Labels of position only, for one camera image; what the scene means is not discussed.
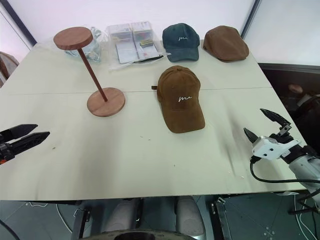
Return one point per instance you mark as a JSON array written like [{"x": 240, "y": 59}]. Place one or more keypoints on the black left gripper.
[{"x": 5, "y": 152}]

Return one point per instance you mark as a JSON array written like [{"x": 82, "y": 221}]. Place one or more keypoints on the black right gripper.
[{"x": 283, "y": 135}]

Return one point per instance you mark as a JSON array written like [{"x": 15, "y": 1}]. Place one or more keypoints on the wooden round hat stand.
[{"x": 101, "y": 86}]

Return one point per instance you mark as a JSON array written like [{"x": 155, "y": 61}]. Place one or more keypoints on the person in dark clothes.
[{"x": 300, "y": 82}]

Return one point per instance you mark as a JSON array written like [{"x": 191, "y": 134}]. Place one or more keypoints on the brown wooden furniture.
[{"x": 7, "y": 67}]

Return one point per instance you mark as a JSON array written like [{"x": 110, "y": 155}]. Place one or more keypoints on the brown flat cap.
[{"x": 225, "y": 45}]

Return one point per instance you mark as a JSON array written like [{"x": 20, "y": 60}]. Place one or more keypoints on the brown baseball cap white script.
[{"x": 178, "y": 85}]

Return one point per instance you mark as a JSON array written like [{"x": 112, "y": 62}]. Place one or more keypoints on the black folding table leg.
[
  {"x": 221, "y": 220},
  {"x": 81, "y": 220}
]

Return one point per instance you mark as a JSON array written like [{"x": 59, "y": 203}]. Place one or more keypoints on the crumpled clear plastic bag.
[{"x": 96, "y": 47}]

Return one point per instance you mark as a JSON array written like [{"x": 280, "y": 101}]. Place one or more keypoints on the flat clear plastic sleeve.
[{"x": 117, "y": 66}]

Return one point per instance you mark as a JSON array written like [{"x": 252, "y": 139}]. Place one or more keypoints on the silver rounded robot leg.
[
  {"x": 187, "y": 215},
  {"x": 122, "y": 215}
]

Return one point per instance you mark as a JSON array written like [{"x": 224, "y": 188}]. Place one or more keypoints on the dark green baseball cap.
[{"x": 180, "y": 46}]

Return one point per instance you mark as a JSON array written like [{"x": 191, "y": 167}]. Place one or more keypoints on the white printed card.
[
  {"x": 150, "y": 51},
  {"x": 127, "y": 53}
]

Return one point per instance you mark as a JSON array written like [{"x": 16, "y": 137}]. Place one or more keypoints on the black pen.
[{"x": 150, "y": 58}]

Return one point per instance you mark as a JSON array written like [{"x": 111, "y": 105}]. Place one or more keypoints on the clear acrylic box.
[
  {"x": 120, "y": 32},
  {"x": 143, "y": 31}
]

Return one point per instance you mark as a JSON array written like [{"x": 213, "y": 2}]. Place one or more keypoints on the small black yellow block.
[{"x": 145, "y": 44}]

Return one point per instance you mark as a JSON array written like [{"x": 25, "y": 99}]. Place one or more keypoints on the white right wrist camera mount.
[{"x": 267, "y": 149}]

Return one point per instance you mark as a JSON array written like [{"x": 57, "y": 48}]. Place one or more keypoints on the dark blue window frame post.
[
  {"x": 18, "y": 21},
  {"x": 251, "y": 17}
]

